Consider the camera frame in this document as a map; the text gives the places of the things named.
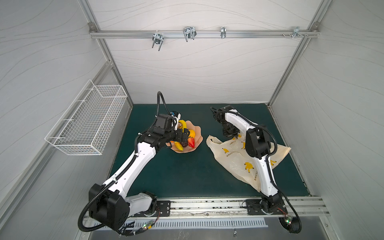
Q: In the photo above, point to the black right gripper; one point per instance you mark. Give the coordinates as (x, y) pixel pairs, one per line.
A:
(227, 127)

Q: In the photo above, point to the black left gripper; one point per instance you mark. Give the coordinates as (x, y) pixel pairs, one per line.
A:
(184, 135)

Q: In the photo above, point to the small yellow toy banana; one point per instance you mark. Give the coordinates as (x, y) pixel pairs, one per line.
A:
(179, 146)

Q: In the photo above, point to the red toy strawberry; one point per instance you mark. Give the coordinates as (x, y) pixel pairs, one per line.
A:
(191, 142)

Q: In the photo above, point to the cream banana-print plastic bag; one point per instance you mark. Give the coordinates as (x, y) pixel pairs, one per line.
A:
(233, 157)

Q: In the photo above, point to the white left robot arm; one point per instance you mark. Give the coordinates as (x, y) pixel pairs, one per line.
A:
(109, 204)

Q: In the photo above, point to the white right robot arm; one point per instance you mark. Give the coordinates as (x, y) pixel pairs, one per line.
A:
(260, 145)

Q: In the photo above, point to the long yellow toy banana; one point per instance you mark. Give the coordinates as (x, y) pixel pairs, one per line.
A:
(182, 124)

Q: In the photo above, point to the pink scalloped plastic bowl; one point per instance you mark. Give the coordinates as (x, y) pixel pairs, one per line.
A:
(198, 139)

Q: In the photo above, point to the metal clamp hook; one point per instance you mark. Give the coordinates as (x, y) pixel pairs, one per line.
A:
(223, 32)

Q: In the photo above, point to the white vented floor strip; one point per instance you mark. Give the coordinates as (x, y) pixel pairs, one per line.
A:
(210, 223)

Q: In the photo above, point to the metal U-bolt hook left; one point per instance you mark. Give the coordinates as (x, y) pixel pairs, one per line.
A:
(158, 39)

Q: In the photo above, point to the metal u-bolt hook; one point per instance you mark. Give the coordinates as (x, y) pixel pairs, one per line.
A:
(189, 33)
(158, 39)

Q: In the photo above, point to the metal U-bolt hook middle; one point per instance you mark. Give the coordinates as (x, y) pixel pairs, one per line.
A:
(189, 33)

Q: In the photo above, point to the aluminium top crossbar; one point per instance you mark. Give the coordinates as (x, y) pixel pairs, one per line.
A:
(201, 34)

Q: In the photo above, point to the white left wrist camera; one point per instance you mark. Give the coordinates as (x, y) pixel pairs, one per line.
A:
(176, 117)

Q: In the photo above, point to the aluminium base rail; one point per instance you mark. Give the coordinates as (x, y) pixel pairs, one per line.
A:
(187, 208)

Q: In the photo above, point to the white wire basket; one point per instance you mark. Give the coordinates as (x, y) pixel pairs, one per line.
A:
(86, 125)

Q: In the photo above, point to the metal bracket hook right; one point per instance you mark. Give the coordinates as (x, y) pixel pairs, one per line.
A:
(296, 33)

